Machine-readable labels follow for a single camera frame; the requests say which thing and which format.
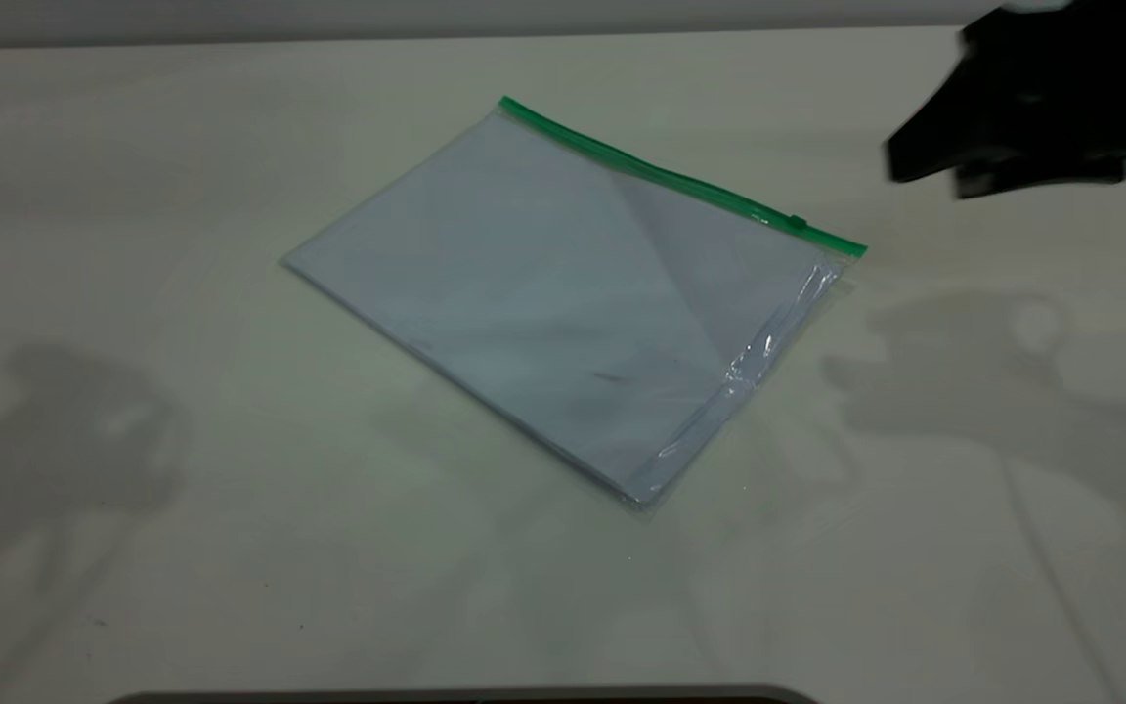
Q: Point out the green zipper slider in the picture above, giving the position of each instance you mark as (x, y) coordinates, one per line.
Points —
(797, 222)

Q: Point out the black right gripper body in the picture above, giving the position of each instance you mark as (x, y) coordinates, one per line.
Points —
(1081, 68)

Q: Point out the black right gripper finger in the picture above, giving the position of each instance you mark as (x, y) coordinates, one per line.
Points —
(1042, 176)
(944, 137)

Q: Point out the clear zip bag green zipper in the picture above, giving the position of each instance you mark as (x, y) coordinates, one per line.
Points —
(739, 207)

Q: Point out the white paper stack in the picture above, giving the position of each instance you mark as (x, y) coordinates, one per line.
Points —
(524, 284)

